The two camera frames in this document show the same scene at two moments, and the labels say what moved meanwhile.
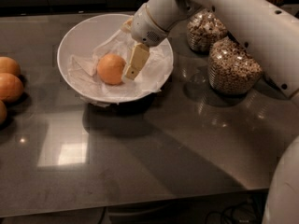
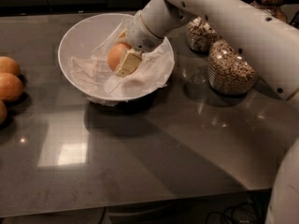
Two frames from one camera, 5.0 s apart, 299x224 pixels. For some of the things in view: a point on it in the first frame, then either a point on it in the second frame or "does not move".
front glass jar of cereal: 232,70 does not move
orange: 11,88 does not move
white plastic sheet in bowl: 83,70 does not move
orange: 110,68 -> 116,55
